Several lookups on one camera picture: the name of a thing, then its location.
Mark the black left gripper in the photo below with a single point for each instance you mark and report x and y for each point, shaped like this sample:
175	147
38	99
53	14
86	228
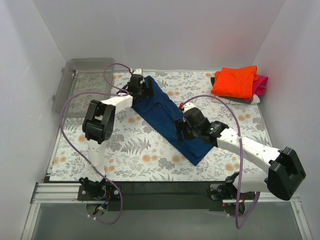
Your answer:
148	87

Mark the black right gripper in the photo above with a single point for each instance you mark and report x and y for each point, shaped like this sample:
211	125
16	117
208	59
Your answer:
180	129

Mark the blue Mickey print t-shirt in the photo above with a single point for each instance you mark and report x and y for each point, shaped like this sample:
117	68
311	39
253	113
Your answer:
161	112

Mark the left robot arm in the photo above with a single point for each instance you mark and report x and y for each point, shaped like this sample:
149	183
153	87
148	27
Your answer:
98	127

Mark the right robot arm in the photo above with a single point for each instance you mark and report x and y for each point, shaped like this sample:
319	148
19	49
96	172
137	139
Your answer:
282	172

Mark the clear plastic bin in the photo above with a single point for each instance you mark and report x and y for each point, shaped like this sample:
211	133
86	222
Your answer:
89	75

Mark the orange folded t-shirt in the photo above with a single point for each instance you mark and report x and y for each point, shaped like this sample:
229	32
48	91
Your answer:
235	82

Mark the floral patterned table mat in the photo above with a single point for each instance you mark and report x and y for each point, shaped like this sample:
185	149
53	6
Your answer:
136	152

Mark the pink folded t-shirt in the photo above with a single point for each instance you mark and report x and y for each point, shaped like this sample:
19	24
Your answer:
259	85

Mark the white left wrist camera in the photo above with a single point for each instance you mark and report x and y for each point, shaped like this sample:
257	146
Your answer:
137	71

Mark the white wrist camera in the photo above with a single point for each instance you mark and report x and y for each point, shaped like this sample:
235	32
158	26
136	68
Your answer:
183	107
137	71

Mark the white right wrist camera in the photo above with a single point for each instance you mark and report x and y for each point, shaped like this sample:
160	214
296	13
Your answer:
183	107

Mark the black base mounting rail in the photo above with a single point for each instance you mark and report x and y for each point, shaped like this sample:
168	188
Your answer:
158	195

